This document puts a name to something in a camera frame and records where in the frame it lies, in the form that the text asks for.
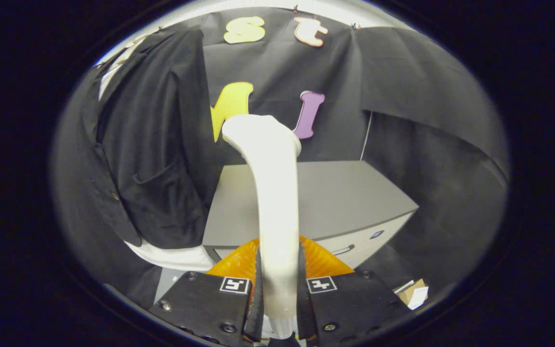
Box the grey cabinet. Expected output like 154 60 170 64
202 160 420 270

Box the black suit jacket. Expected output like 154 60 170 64
81 28 220 250

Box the white mannequin torso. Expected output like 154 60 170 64
97 36 216 272

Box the white wall cable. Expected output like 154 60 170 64
360 111 372 160

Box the white garment steamer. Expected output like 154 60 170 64
222 114 303 340

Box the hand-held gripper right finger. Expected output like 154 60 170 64
297 235 410 344

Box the black backdrop cloth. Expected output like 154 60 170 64
50 7 510 309

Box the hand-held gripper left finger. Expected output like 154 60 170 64
148 239 264 347

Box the cardboard scrap with paper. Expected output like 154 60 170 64
393 279 430 310

